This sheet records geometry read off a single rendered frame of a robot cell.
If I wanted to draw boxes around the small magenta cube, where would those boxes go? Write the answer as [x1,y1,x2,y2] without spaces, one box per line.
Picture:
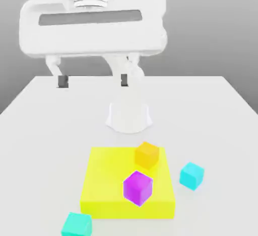
[123,170,154,208]

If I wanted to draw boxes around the small orange cube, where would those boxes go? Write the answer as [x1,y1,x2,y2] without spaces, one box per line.
[134,141,160,170]

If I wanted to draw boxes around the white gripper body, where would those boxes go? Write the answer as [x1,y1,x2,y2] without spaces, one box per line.
[18,0,168,59]

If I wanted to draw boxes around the small cyan cube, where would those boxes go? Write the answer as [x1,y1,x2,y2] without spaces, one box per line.
[179,162,206,192]

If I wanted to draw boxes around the small turquoise cube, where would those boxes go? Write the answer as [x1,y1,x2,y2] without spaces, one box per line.
[60,211,93,236]

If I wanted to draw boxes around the large yellow box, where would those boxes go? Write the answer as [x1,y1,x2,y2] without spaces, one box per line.
[80,146,175,220]

